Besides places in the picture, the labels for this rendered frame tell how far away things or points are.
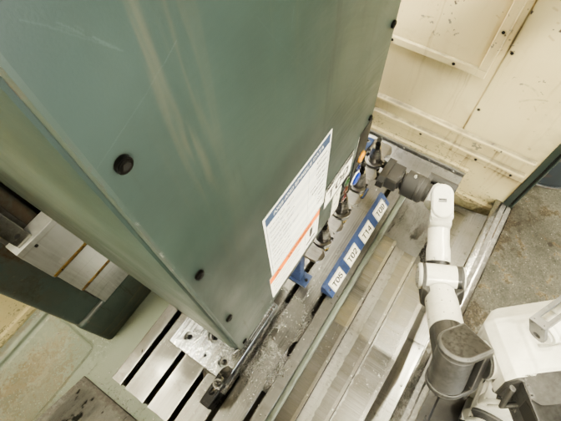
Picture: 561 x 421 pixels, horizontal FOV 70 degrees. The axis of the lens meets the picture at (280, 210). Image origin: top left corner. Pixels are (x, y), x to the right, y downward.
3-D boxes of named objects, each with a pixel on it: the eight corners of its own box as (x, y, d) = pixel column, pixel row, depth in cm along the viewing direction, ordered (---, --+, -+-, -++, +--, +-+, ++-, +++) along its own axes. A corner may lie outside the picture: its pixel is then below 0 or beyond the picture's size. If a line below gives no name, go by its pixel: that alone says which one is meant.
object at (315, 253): (327, 251, 118) (328, 251, 118) (318, 266, 116) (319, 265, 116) (307, 240, 120) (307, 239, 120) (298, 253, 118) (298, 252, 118)
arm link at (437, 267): (454, 233, 128) (454, 295, 123) (421, 230, 130) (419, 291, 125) (463, 225, 118) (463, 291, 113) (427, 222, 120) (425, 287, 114)
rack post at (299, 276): (312, 276, 147) (315, 246, 121) (305, 288, 145) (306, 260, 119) (290, 262, 150) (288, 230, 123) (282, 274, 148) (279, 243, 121)
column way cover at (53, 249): (189, 209, 162) (146, 127, 116) (105, 306, 145) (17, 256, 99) (179, 203, 163) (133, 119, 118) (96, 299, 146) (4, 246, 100)
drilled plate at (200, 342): (278, 307, 138) (277, 304, 134) (227, 384, 128) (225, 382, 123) (225, 273, 145) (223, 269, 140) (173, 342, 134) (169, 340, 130)
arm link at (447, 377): (457, 353, 107) (467, 398, 96) (423, 347, 109) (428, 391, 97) (470, 322, 101) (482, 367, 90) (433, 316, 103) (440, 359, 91)
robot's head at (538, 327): (581, 330, 84) (584, 311, 79) (549, 353, 83) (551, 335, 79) (553, 310, 89) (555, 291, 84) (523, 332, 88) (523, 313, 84)
